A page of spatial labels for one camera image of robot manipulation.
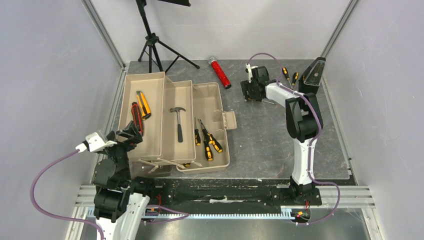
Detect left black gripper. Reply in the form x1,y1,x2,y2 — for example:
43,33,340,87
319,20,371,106
101,120,143,183

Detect red black utility knife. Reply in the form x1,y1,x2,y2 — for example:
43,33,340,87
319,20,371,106
131,102,144,136

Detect orange black utility knife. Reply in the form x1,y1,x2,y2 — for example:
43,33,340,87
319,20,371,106
136,90,152,120

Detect black steel claw hammer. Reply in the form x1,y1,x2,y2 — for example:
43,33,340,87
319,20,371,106
170,107,187,143

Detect translucent brown plastic toolbox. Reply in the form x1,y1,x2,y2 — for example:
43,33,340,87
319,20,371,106
118,72,237,177

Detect yellow black screwdriver large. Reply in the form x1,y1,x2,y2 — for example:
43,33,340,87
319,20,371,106
198,119,223,153

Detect yellow black screwdriver small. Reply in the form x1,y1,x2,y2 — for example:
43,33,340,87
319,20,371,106
194,117,201,146

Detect yellow black screwdriver vertical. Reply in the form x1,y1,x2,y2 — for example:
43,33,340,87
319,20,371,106
202,129,214,162

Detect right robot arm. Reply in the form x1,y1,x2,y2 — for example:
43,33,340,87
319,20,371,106
240,64,323,204

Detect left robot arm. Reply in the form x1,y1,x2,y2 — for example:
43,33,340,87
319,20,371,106
86,121,157,240

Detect black clear-lid tool case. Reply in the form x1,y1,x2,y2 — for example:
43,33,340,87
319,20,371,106
298,57,326,95

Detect red glitter flashlight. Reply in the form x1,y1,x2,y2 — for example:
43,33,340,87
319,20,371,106
208,56,232,89

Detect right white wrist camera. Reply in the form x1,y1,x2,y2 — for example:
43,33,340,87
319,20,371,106
245,63,258,83

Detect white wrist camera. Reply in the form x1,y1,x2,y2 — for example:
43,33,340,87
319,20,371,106
75,132,118,153
245,63,258,83

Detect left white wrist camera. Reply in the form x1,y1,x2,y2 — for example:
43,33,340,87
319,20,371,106
75,132,118,153

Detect black camera tripod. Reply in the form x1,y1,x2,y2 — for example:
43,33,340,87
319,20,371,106
135,0,200,73

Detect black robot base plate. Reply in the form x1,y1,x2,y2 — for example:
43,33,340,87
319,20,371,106
135,178,333,214

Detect aluminium frame rail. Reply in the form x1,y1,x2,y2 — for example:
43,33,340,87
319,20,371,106
72,185,385,240

